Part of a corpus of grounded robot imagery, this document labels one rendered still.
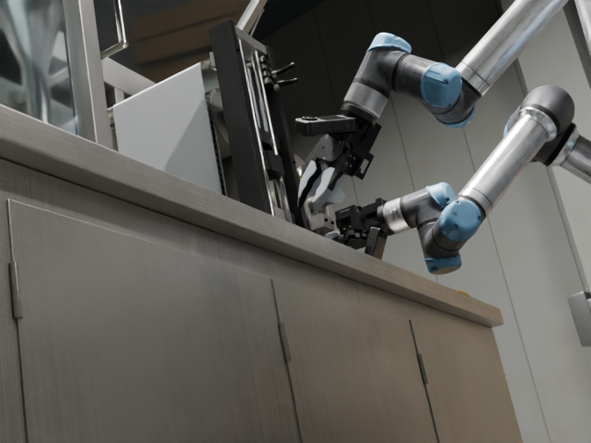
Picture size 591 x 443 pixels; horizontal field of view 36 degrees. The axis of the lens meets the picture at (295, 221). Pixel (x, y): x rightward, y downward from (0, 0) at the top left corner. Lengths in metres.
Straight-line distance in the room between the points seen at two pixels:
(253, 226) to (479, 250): 3.98
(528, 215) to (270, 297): 3.86
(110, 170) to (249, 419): 0.36
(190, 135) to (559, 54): 3.25
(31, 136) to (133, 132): 1.06
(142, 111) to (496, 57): 0.74
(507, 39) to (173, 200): 0.90
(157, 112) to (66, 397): 1.14
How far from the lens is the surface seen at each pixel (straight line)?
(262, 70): 1.91
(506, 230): 5.13
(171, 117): 1.95
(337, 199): 1.73
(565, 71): 4.88
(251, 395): 1.18
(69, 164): 0.99
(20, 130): 0.95
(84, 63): 1.21
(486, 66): 1.81
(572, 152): 2.20
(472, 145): 5.33
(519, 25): 1.82
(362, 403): 1.46
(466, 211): 1.87
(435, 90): 1.68
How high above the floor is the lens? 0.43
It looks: 20 degrees up
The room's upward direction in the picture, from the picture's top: 11 degrees counter-clockwise
